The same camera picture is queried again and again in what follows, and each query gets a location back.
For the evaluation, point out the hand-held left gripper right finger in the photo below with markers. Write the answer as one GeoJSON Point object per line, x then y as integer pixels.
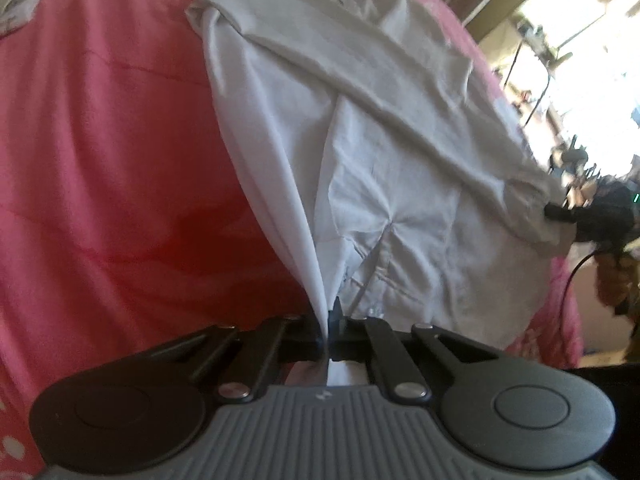
{"type": "Point", "coordinates": [336, 330]}

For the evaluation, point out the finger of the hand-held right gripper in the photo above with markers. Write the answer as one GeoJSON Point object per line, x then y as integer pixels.
{"type": "Point", "coordinates": [562, 212]}

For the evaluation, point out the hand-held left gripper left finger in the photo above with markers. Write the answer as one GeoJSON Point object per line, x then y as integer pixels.
{"type": "Point", "coordinates": [307, 340]}

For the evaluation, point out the white button shirt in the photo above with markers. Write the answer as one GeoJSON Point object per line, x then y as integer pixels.
{"type": "Point", "coordinates": [375, 135]}

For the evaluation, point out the person's black trousers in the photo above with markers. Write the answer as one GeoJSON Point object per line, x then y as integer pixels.
{"type": "Point", "coordinates": [620, 410]}

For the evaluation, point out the pink floral blanket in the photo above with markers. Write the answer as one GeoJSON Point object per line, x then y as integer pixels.
{"type": "Point", "coordinates": [100, 160]}

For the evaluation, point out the person's right forearm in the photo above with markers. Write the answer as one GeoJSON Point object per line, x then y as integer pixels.
{"type": "Point", "coordinates": [612, 280]}

